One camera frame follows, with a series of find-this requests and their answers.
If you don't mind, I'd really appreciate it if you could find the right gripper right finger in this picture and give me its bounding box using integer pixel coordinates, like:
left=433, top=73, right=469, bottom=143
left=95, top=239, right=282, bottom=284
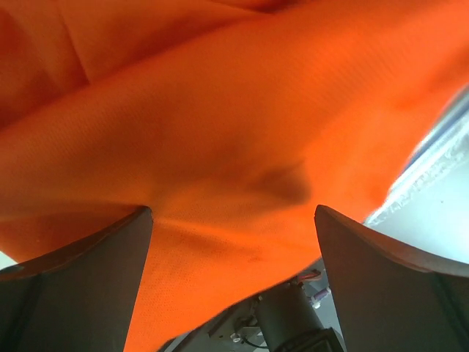
left=314, top=205, right=468, bottom=352

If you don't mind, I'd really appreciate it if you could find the orange t shirt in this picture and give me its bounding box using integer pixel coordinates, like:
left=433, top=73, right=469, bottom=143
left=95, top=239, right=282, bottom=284
left=1, top=1, right=468, bottom=351

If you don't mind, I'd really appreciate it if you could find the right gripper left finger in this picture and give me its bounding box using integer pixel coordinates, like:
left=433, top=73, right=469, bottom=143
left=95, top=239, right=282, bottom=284
left=1, top=208, right=152, bottom=351

